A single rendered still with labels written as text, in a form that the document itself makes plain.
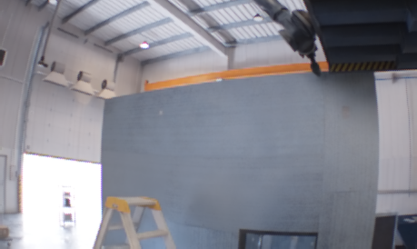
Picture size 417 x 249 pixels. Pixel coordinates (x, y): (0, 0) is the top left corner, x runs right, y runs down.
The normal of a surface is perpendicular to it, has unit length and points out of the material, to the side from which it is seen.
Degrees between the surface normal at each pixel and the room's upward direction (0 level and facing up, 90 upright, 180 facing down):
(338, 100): 90
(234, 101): 90
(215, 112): 90
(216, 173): 90
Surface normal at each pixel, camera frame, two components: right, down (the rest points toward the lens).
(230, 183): -0.49, -0.19
